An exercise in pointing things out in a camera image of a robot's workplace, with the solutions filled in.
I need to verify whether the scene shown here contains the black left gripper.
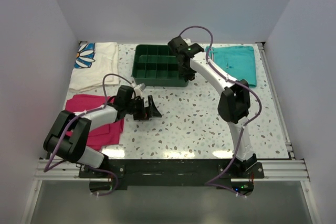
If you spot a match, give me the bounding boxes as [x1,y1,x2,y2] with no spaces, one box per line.
[124,95,161,121]

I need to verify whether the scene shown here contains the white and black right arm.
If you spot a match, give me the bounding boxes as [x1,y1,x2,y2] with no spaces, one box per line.
[168,36,257,178]

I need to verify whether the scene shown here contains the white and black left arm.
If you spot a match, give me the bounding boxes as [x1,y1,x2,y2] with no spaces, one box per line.
[43,85,162,178]

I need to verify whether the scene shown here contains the green plastic divided tray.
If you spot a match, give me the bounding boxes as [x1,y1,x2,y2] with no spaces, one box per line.
[132,44,188,88]

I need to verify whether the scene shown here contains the folded pink cloth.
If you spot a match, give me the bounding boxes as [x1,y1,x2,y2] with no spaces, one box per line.
[65,94,124,151]

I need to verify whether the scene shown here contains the cream daisy print shirt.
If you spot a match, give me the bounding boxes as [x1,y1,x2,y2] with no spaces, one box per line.
[69,41,119,92]

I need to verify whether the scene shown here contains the folded teal shorts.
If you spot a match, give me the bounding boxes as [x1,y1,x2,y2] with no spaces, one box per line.
[209,46,257,87]

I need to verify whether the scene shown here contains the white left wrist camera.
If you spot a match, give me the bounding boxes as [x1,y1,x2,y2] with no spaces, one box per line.
[134,83,146,96]

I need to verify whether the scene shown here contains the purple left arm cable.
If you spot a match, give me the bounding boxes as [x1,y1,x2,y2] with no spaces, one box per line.
[43,73,137,196]

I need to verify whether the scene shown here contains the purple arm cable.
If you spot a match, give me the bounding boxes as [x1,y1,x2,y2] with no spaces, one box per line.
[43,73,137,196]
[180,26,263,196]

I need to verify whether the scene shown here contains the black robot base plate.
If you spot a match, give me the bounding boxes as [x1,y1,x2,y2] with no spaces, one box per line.
[78,158,263,191]

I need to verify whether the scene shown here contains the aluminium frame rail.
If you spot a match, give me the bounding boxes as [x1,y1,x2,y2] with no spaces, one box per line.
[33,159,90,181]

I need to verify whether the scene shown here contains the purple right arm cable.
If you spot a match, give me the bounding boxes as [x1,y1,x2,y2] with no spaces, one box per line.
[180,26,263,196]

